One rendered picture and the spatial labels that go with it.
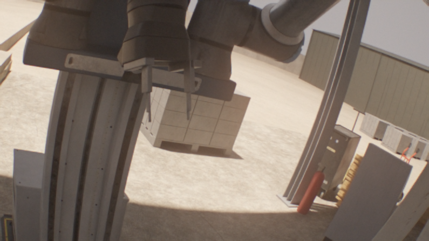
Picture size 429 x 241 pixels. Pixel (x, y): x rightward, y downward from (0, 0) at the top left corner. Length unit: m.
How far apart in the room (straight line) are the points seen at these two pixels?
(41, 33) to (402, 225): 0.94
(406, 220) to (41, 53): 0.91
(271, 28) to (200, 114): 3.84
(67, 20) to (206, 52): 0.43
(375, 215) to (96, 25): 3.13
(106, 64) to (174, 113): 3.77
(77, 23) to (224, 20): 0.43
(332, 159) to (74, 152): 4.09
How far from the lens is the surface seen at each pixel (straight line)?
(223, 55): 1.05
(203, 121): 4.87
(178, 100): 4.60
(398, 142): 14.26
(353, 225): 3.66
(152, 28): 0.40
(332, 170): 4.95
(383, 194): 3.51
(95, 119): 1.22
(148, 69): 0.38
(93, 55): 0.89
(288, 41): 1.04
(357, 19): 4.22
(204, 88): 1.04
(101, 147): 1.27
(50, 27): 0.86
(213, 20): 1.03
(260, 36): 1.06
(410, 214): 0.72
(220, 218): 3.51
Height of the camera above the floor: 1.60
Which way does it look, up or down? 14 degrees down
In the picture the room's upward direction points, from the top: 19 degrees clockwise
